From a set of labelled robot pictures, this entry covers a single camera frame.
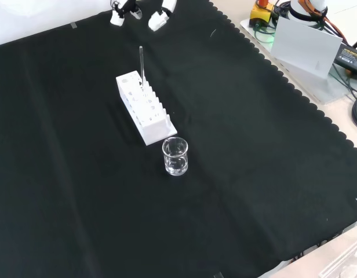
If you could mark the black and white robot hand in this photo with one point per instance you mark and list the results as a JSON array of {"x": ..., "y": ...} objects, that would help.
[{"x": 158, "y": 20}]

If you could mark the clear glass rod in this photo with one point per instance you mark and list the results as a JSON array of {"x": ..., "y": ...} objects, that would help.
[{"x": 141, "y": 62}]

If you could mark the white test tube rack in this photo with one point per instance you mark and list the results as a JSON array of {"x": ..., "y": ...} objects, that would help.
[{"x": 149, "y": 121}]

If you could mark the yellow stop button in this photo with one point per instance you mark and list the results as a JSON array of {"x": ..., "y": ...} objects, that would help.
[{"x": 261, "y": 13}]

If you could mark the clear glass beaker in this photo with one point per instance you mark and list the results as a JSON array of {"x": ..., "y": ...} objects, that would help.
[{"x": 175, "y": 162}]

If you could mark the pale white board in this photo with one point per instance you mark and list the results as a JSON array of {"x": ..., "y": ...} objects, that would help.
[{"x": 306, "y": 46}]

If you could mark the black bench cloth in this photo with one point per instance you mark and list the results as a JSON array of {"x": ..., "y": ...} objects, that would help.
[{"x": 80, "y": 188}]

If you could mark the black power adapter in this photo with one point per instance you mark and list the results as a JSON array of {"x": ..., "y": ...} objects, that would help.
[{"x": 349, "y": 58}]

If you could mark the grey metal base plate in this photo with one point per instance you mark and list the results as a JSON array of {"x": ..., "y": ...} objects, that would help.
[{"x": 311, "y": 81}]

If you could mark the pale metal frame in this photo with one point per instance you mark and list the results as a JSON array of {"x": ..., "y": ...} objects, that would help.
[{"x": 320, "y": 257}]

